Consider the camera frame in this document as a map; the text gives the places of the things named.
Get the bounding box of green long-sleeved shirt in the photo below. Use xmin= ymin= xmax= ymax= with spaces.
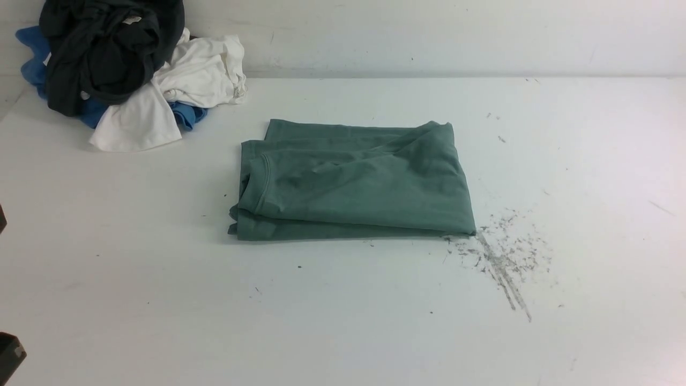
xmin=228 ymin=119 xmax=477 ymax=242

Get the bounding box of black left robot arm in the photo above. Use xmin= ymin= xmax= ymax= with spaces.
xmin=0 ymin=331 xmax=27 ymax=386

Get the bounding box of white crumpled shirt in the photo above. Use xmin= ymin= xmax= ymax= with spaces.
xmin=89 ymin=29 xmax=247 ymax=152

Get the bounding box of black crumpled garment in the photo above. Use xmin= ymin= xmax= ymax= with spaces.
xmin=39 ymin=1 xmax=185 ymax=117

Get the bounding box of blue crumpled garment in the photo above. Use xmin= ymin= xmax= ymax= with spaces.
xmin=15 ymin=25 xmax=208 ymax=131

